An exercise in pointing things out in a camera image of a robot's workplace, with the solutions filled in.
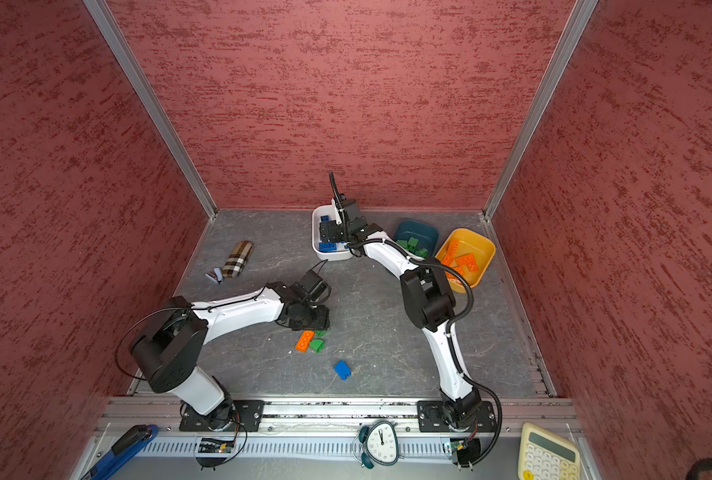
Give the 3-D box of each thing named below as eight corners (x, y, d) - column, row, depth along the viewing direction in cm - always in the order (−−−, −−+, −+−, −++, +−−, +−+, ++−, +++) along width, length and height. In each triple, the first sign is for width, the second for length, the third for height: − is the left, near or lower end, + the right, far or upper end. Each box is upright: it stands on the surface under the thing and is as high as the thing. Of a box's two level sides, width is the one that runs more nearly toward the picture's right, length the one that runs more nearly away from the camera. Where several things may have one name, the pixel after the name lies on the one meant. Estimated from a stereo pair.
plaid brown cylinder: (223, 277, 103) (219, 271, 100) (242, 245, 113) (239, 239, 110) (238, 280, 102) (235, 274, 100) (256, 247, 112) (254, 241, 109)
